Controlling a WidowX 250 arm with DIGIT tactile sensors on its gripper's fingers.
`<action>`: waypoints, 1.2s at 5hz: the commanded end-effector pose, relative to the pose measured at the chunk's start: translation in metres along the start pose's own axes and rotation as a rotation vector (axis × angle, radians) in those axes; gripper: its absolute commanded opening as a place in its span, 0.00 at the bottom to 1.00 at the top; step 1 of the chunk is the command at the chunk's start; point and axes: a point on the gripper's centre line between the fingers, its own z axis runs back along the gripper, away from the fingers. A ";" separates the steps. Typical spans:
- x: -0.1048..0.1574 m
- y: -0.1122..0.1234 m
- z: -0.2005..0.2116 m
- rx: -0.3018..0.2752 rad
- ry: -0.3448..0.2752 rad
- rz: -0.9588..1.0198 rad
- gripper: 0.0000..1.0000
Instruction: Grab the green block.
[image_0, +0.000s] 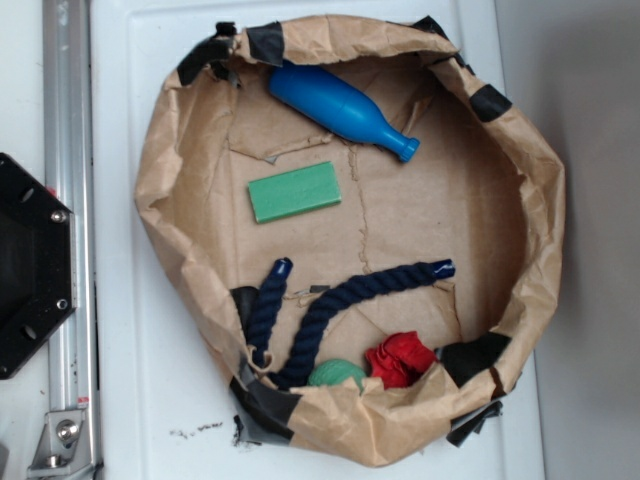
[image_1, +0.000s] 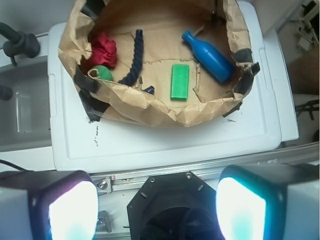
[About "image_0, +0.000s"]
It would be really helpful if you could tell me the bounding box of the brown paper bag bin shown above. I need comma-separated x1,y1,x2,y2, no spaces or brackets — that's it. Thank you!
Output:
134,15,565,467

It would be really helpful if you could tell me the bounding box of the dark blue rope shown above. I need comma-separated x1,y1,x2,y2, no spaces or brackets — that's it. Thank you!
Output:
245,257,457,392

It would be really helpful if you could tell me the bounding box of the red crumpled cloth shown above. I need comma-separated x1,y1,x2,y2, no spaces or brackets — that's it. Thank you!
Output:
365,331,438,389

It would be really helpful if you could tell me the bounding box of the metal corner bracket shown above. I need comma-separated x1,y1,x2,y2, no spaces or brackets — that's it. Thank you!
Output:
27,409,91,479

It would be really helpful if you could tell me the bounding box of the aluminium extrusion rail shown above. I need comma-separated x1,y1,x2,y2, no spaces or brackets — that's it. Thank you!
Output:
37,1,104,479

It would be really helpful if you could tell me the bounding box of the green textured ball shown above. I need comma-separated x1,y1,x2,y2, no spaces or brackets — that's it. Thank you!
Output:
307,359,367,391

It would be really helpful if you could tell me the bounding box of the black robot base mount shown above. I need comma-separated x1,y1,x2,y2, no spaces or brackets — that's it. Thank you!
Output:
1,153,75,380

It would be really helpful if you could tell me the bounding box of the green rectangular block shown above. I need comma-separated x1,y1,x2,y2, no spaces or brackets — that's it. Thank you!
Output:
248,162,342,224

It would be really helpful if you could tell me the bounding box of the blue plastic bottle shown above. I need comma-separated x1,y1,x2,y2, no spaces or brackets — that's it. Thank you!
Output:
269,62,420,163

